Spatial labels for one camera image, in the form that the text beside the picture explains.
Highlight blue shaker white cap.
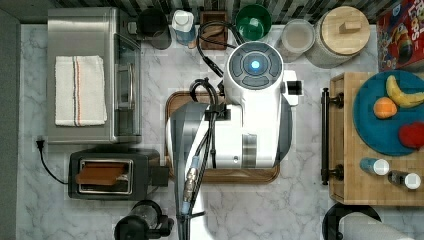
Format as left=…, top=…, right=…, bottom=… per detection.
left=360, top=157, right=390, bottom=176

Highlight wooden spoon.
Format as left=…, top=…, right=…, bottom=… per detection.
left=188, top=26, right=224, bottom=49

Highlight yellow banana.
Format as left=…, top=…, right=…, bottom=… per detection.
left=386, top=75, right=424, bottom=108

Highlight brown toast slice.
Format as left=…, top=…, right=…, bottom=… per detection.
left=75, top=163, right=125, bottom=186

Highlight black cup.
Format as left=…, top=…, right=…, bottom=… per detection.
left=137, top=8, right=172, bottom=50

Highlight orange fruit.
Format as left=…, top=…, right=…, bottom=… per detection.
left=373, top=97, right=397, bottom=119

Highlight black french press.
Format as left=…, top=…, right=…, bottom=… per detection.
left=114, top=200, right=174, bottom=240

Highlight black drawer handle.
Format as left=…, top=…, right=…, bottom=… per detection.
left=321, top=88, right=344, bottom=185

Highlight green pitcher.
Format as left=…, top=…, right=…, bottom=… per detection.
left=235, top=4, right=272, bottom=41

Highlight blue round plate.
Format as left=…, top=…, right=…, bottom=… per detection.
left=353, top=70, right=424, bottom=156

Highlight jar with wooden lid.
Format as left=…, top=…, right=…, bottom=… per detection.
left=305, top=6, right=370, bottom=69

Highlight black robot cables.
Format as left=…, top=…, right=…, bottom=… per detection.
left=180, top=20, right=246, bottom=221

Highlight blue bottle white cap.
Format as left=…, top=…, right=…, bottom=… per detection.
left=172, top=10, right=196, bottom=46

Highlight clear plastic lidded container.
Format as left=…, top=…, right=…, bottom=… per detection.
left=276, top=19, right=315, bottom=62

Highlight black toaster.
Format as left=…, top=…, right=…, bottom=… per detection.
left=68, top=149, right=169, bottom=201

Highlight stainless steel toaster oven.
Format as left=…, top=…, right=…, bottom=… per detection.
left=47, top=7, right=141, bottom=144

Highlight white striped dish towel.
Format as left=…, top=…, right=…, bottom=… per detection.
left=55, top=55, right=107, bottom=127

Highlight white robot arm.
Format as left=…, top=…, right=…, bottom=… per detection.
left=166, top=41, right=301, bottom=240

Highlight dark shaker white cap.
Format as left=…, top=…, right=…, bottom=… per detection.
left=387, top=170, right=421, bottom=190

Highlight red apple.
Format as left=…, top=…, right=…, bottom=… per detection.
left=398, top=122, right=424, bottom=149

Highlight wooden serving tray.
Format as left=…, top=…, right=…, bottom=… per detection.
left=165, top=91, right=280, bottom=184

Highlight black power cord plug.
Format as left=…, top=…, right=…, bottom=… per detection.
left=35, top=138, right=70, bottom=185

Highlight red cereal box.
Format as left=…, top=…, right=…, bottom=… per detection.
left=377, top=0, right=424, bottom=72

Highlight dark wooden box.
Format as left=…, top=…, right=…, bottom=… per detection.
left=200, top=11, right=228, bottom=50

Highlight paper towel roll holder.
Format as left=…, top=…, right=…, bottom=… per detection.
left=322, top=203, right=415, bottom=240

